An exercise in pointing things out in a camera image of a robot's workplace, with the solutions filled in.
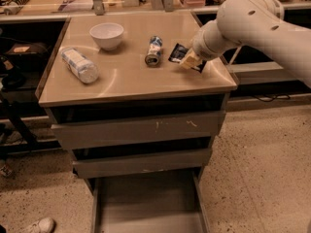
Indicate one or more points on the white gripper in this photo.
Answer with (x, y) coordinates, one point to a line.
(201, 48)

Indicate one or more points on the open bottom drawer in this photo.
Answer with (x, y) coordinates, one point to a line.
(161, 202)

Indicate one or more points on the blue white drink can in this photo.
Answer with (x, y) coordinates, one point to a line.
(153, 55)

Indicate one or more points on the black metal stand leg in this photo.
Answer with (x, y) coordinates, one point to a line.
(16, 121)

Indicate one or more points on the top drawer front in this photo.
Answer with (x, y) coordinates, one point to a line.
(125, 131)

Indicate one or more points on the white ceramic bowl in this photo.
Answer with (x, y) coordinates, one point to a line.
(107, 36)

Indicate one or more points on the black bag on shelf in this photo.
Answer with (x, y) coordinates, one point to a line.
(29, 57)

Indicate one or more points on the dark blue rxbar wrapper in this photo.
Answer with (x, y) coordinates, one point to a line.
(179, 52)

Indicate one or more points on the white sneaker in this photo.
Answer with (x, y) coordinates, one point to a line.
(43, 225)

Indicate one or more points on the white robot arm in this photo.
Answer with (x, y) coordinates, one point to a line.
(258, 24)

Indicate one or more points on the grey drawer cabinet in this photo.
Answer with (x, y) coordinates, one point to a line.
(127, 87)

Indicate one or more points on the middle drawer front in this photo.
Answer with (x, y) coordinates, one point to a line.
(141, 163)

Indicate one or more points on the clear plastic bottle lying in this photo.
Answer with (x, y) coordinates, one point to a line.
(83, 68)

